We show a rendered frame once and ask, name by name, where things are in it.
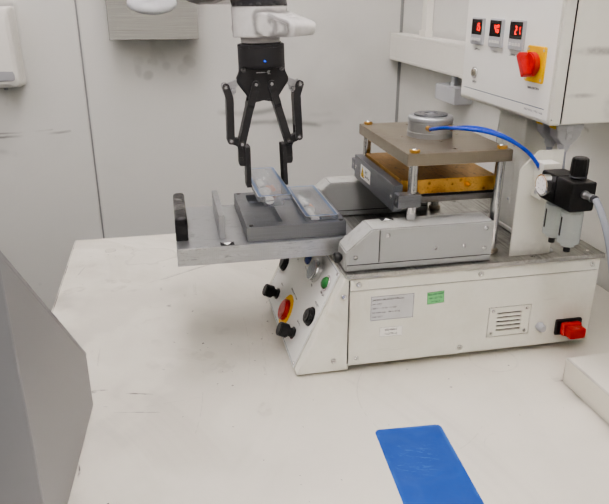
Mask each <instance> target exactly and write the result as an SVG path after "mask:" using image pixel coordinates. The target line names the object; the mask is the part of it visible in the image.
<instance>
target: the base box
mask: <svg viewBox="0 0 609 504"><path fill-rule="evenodd" d="M599 264H600V258H594V259H583V260H571V261H560V262H548V263H536V264H525V265H513V266H502V267H490V268H478V269H467V270H455V271H443V272H432V273H420V274H409V275H397V276H385V277H374V278H362V279H350V280H346V279H345V277H344V276H343V274H342V273H341V275H340V277H339V279H338V281H337V283H336V285H335V287H334V289H333V291H332V293H331V296H330V298H329V300H328V302H327V304H326V306H325V308H324V310H323V312H322V314H321V316H320V318H319V320H318V322H317V324H316V326H315V328H314V330H313V332H312V334H311V336H310V338H309V340H308V342H307V344H306V346H305V348H304V350H303V352H302V354H301V356H300V358H299V360H298V362H297V364H296V366H295V371H296V374H297V375H302V374H311V373H319V372H328V371H337V370H346V369H348V366H350V365H359V364H368V363H377V362H385V361H394V360H403V359H412V358H421V357H430V356H439V355H448V354H457V353H466V352H475V351H484V350H492V349H501V348H510V347H519V346H528V345H537V344H546V343H555V342H564V341H573V340H582V339H586V335H587V330H588V324H589V319H590V313H591V308H592V302H593V297H594V292H595V286H596V281H597V275H598V270H599Z"/></svg>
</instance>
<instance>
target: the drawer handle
mask: <svg viewBox="0 0 609 504"><path fill-rule="evenodd" d="M173 205H174V220H175V233H176V241H188V240H189V238H188V224H187V214H186V206H185V198H184V194H183V193H175V194H174V195H173Z"/></svg>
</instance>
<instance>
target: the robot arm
mask: <svg viewBox="0 0 609 504"><path fill-rule="evenodd" d="M186 1H188V2H191V3H194V4H197V5H204V4H208V5H232V6H231V17H232V27H231V29H232V32H233V37H240V38H241V43H239V44H237V51H238V74H237V76H236V79H235V80H232V81H230V82H227V83H226V82H223V83H222V84H221V88H222V91H223V93H224V96H225V115H226V140H227V142H228V143H229V144H230V145H235V146H237V147H238V162H239V165H240V166H245V184H246V186H247V188H251V187H252V181H251V150H250V146H249V144H246V142H247V138H248V133H249V129H250V124H251V120H252V115H253V111H254V108H255V104H256V102H260V101H263V100H265V101H271V103H272V105H273V109H274V112H275V115H276V118H277V121H278V124H279V128H280V131H281V134H282V137H283V140H284V142H283V141H280V142H279V152H280V171H281V178H282V180H283V181H284V183H285V184H286V185H288V168H287V163H292V161H293V150H292V145H293V143H294V142H295V141H298V140H301V139H302V138H303V129H302V110H301V93H302V89H303V86H304V82H303V81H302V80H300V79H293V78H290V77H288V75H287V73H286V71H285V56H284V43H283V42H281V41H280V37H297V36H307V35H313V34H314V33H315V22H314V21H312V20H309V19H307V18H305V17H302V16H300V15H298V14H295V13H293V12H290V11H287V0H186ZM286 84H288V86H289V90H290V91H291V104H292V122H293V133H291V134H290V131H289V127H288V124H287V121H286V117H285V114H284V111H283V108H282V103H281V100H280V97H279V94H280V93H281V91H282V90H283V88H284V87H285V85H286ZM237 86H239V87H240V88H241V89H242V90H243V92H244V93H245V94H246V100H245V107H244V112H243V116H242V121H241V125H240V130H239V135H238V137H235V124H234V98H233V95H234V94H235V93H236V87H237Z"/></svg>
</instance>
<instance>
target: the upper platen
mask: <svg viewBox="0 0 609 504"><path fill-rule="evenodd" d="M366 157H367V158H368V159H370V160H371V161H372V162H373V163H375V164H376V165H377V166H379V167H380V168H381V169H383V170H384V171H385V172H386V173H388V174H389V175H390V176H392V177H393V178H394V179H395V180H397V181H398V182H399V183H401V184H402V185H403V192H407V188H408V172H409V167H407V166H406V165H404V164H403V163H402V162H400V161H399V160H397V159H396V158H394V157H393V156H391V155H390V154H388V153H387V152H381V153H366ZM493 182H494V173H492V172H490V171H488V170H486V169H484V168H482V167H481V166H479V165H477V164H475V163H467V164H448V165H429V166H419V173H418V188H417V192H418V193H420V194H421V203H423V202H438V201H454V200H470V199H485V198H492V191H493Z"/></svg>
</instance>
